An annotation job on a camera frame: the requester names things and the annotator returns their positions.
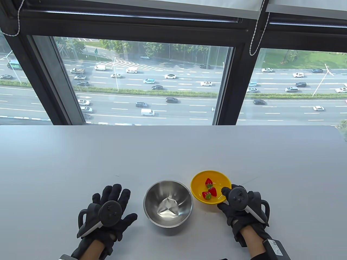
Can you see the person's left hand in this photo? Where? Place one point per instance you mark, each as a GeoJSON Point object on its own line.
{"type": "Point", "coordinates": [119, 193]}

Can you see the person's right hand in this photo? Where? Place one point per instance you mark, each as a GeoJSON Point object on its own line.
{"type": "Point", "coordinates": [235, 214]}

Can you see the red strawberry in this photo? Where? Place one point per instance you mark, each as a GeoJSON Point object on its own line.
{"type": "Point", "coordinates": [208, 182]}
{"type": "Point", "coordinates": [213, 191]}
{"type": "Point", "coordinates": [206, 195]}

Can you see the yellow plastic bowl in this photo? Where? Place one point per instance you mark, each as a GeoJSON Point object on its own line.
{"type": "Point", "coordinates": [198, 184]}

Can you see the stainless steel mixing bowl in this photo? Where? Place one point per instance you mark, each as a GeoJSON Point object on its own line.
{"type": "Point", "coordinates": [168, 203]}

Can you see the person's right forearm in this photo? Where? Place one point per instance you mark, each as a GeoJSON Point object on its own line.
{"type": "Point", "coordinates": [253, 241]}

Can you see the person's left forearm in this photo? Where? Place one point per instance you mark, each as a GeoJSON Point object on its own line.
{"type": "Point", "coordinates": [92, 250]}

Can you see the black right hand controller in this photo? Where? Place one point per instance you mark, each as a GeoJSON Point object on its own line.
{"type": "Point", "coordinates": [237, 196]}

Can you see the black hand controller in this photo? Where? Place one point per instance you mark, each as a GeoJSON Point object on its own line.
{"type": "Point", "coordinates": [237, 196]}
{"type": "Point", "coordinates": [109, 214]}

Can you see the black left hand controller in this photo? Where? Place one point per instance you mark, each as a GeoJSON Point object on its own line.
{"type": "Point", "coordinates": [109, 214]}

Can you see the black wrist sensor box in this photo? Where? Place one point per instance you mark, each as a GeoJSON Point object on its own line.
{"type": "Point", "coordinates": [276, 249]}

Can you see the grey wrist sensor box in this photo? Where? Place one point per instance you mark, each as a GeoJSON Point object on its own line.
{"type": "Point", "coordinates": [65, 257]}

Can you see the wide white roller blind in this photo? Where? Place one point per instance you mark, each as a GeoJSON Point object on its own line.
{"type": "Point", "coordinates": [162, 6]}

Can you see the narrow white roller blind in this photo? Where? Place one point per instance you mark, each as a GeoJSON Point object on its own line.
{"type": "Point", "coordinates": [306, 5]}

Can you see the black window frame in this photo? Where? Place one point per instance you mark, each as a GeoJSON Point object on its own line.
{"type": "Point", "coordinates": [135, 27]}

